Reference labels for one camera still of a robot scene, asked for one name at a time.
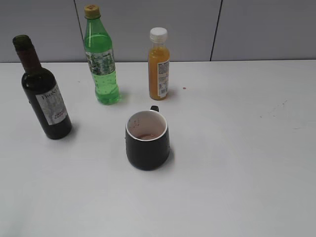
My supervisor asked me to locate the black mug white inside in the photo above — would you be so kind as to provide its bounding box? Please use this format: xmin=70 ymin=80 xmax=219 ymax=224
xmin=125 ymin=105 xmax=170 ymax=171

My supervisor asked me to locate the dark red wine bottle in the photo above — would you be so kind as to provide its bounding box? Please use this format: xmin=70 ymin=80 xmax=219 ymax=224
xmin=12 ymin=35 xmax=72 ymax=140

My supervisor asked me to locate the orange juice bottle white cap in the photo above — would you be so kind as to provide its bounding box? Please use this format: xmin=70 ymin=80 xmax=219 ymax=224
xmin=148 ymin=27 xmax=170 ymax=100

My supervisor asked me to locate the green soda bottle yellow cap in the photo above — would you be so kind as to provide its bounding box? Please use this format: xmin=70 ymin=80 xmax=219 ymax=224
xmin=83 ymin=4 xmax=120 ymax=105

